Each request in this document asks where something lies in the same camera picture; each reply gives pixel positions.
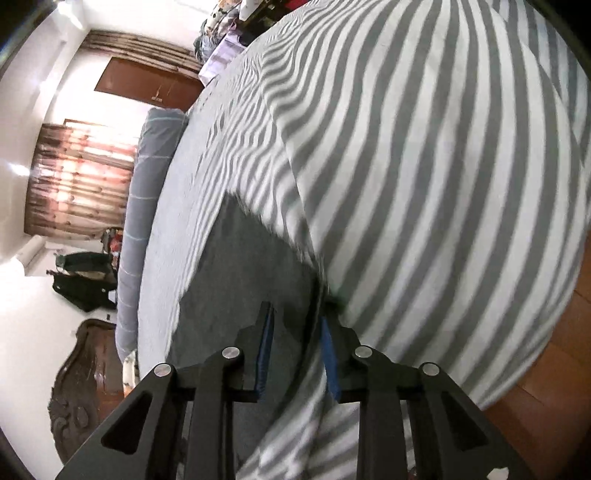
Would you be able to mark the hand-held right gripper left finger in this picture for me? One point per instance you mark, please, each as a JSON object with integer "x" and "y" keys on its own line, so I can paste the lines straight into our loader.
{"x": 267, "y": 350}

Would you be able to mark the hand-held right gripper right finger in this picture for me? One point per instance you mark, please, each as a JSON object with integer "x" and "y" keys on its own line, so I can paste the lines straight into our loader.
{"x": 330, "y": 364}

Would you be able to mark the black denim pants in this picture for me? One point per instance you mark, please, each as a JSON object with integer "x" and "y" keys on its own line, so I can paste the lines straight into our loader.
{"x": 249, "y": 277}

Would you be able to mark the floral pillow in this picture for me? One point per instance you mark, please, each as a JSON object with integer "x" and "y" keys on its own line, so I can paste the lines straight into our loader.
{"x": 129, "y": 369}

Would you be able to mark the grey folded quilt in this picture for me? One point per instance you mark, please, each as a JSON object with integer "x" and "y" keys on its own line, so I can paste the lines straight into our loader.
{"x": 138, "y": 207}

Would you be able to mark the carved wooden headboard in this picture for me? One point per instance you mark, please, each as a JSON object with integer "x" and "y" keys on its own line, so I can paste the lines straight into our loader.
{"x": 78, "y": 392}

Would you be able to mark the dark hanging clothes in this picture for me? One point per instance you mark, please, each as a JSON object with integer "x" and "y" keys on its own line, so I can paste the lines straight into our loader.
{"x": 83, "y": 281}

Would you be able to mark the grey white striped bed sheet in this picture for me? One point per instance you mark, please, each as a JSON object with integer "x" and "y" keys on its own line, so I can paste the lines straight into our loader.
{"x": 415, "y": 184}

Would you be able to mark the patterned window curtain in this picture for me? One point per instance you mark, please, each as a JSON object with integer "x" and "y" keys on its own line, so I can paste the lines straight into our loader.
{"x": 78, "y": 184}

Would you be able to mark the brown wooden door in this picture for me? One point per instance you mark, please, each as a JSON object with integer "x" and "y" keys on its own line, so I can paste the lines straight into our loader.
{"x": 147, "y": 87}

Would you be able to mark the purple cloth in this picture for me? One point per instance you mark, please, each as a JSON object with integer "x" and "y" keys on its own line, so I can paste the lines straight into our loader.
{"x": 221, "y": 57}

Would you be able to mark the brown striped curtain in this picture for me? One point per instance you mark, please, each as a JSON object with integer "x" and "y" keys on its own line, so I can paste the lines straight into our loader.
{"x": 138, "y": 48}

